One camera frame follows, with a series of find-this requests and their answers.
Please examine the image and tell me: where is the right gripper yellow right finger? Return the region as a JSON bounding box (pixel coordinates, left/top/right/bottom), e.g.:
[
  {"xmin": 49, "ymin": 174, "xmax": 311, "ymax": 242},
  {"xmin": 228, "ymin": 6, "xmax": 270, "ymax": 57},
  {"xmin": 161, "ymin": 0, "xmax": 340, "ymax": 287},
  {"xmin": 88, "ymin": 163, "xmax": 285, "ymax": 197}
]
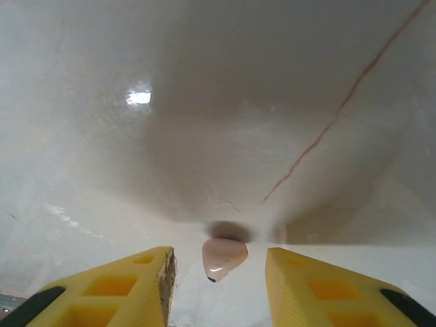
[{"xmin": 265, "ymin": 247, "xmax": 436, "ymax": 327}]

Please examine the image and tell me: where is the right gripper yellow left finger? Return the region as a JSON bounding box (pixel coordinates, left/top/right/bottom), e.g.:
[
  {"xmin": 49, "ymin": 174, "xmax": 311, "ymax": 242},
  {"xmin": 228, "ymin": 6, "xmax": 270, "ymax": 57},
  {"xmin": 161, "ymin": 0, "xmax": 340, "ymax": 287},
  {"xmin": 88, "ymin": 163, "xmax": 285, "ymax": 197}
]
[{"xmin": 0, "ymin": 247, "xmax": 178, "ymax": 327}]

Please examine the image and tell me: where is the pink wireless earbud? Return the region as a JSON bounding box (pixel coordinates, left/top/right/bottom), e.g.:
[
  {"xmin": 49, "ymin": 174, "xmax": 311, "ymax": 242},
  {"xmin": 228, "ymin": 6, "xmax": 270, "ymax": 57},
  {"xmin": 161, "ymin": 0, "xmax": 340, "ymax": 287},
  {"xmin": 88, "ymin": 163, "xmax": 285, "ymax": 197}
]
[{"xmin": 201, "ymin": 238, "xmax": 249, "ymax": 283}]

